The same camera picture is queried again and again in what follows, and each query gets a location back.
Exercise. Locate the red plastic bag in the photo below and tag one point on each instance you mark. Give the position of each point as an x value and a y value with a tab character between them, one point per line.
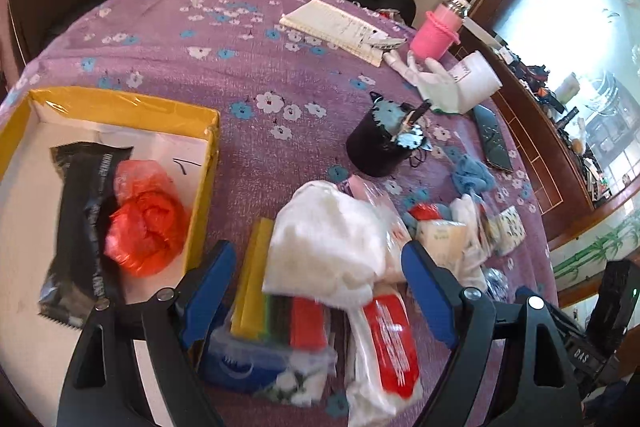
149	228

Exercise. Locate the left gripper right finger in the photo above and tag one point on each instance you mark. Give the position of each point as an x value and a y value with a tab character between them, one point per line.
535	384

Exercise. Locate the yellow cardboard box tray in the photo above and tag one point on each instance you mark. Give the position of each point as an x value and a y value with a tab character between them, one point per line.
183	138

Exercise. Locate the blue white bagged cloth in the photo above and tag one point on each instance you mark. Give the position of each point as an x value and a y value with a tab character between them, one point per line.
497	285

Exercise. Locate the red white tissue pack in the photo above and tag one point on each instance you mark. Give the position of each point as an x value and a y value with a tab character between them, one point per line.
382	375

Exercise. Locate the white cloth towel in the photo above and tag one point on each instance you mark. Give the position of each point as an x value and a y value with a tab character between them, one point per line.
332	248

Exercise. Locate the wooden window sill ledge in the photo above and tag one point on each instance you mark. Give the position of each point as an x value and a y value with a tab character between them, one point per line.
566	207

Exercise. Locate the white green cuffed glove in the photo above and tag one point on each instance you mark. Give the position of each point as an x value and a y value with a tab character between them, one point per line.
433	82

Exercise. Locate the purple floral tablecloth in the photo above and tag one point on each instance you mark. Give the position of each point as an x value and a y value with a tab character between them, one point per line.
287	104

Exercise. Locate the open paper notebook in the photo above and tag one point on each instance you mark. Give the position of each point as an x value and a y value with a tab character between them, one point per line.
332	25

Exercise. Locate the black snack packet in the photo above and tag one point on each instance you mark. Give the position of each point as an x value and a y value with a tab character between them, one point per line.
80	273

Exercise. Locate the white plastic jar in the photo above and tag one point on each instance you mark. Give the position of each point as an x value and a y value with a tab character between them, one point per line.
476	81

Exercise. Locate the light blue knitted cloth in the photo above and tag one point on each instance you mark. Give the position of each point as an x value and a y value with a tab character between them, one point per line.
471	176

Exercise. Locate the lemon print tissue pack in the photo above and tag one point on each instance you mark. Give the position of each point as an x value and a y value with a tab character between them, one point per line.
504	231

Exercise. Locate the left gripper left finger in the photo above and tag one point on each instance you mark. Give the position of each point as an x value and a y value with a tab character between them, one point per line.
104	385

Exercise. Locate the blue white tissue box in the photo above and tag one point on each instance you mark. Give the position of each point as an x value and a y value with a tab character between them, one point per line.
279	374

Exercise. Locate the black cylindrical electric motor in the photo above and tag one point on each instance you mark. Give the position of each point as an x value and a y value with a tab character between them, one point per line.
389	134

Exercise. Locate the pink insulated bottle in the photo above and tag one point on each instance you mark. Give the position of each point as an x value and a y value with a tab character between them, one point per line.
440	30

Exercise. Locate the cream tissue pack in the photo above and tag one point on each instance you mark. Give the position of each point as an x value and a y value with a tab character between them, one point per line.
445	241

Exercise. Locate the pink rose tissue pack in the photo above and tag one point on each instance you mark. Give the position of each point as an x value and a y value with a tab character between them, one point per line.
375	201

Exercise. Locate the black smartphone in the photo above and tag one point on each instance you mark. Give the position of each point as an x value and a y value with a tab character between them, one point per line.
491	138

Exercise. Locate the bagged colourful sponge cloths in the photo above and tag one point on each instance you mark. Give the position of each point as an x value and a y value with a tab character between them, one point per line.
464	210

